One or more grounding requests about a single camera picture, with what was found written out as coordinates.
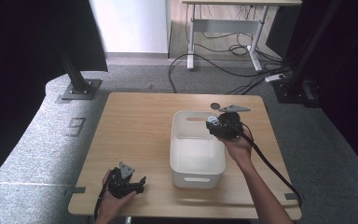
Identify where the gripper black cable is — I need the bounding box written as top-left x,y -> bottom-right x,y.
227,119 -> 303,208
93,179 -> 111,221

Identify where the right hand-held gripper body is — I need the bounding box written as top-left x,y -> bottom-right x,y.
213,105 -> 251,139

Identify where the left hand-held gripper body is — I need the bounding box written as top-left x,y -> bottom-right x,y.
106,161 -> 137,200

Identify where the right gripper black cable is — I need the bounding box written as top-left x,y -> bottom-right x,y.
227,119 -> 303,208

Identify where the black metal stand with base plate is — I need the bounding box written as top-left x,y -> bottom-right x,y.
55,40 -> 103,101

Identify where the white wall panel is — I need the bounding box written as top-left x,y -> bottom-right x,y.
89,0 -> 172,54

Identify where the tangle of black cables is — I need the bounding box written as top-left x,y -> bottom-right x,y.
185,4 -> 293,96

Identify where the person's left hand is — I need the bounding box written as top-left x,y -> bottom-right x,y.
96,169 -> 137,217

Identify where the white-framed wooden desk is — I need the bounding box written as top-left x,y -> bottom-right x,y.
181,0 -> 302,73

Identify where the long black floor cable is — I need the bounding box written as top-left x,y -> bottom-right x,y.
167,52 -> 288,94

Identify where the person's right hand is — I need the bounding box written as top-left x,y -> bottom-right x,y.
222,132 -> 253,167

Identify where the black metal stand with dark base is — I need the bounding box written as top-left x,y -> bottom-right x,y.
273,0 -> 343,108

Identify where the black curtain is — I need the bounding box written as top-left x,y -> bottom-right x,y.
0,0 -> 108,192
265,0 -> 358,178

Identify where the grey floor socket plate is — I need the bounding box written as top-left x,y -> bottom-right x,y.
65,117 -> 87,137

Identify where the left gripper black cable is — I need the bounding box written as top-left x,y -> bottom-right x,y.
93,179 -> 111,221

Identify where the white power strip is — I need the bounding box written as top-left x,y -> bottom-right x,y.
264,73 -> 286,84

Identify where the white plastic storage bin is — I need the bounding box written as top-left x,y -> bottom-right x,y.
169,110 -> 227,189

